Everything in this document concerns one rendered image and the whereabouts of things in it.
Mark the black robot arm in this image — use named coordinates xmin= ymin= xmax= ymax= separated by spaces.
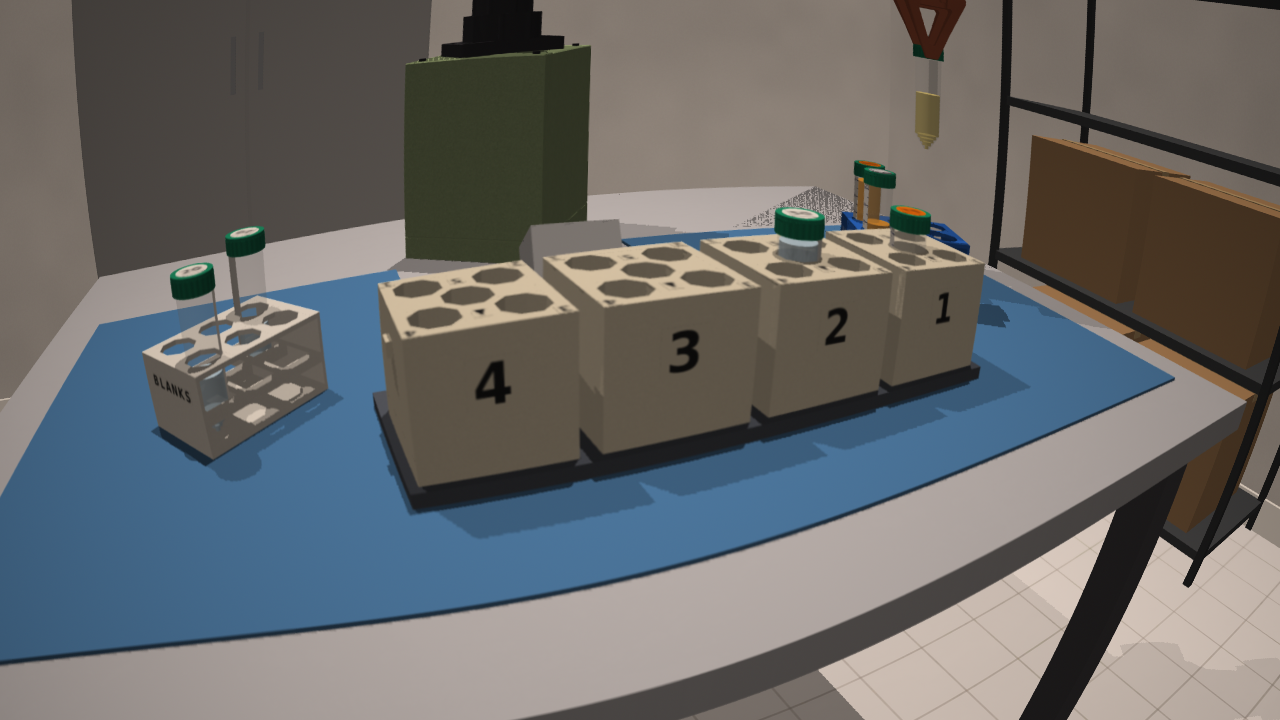
xmin=442 ymin=0 xmax=564 ymax=58

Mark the beige tube rack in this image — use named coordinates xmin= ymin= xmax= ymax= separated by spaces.
xmin=142 ymin=299 xmax=328 ymax=460

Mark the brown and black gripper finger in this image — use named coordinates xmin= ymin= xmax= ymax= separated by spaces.
xmin=893 ymin=0 xmax=948 ymax=46
xmin=904 ymin=0 xmax=966 ymax=60

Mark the blue bench mat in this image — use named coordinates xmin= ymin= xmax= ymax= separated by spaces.
xmin=0 ymin=270 xmax=1175 ymax=665

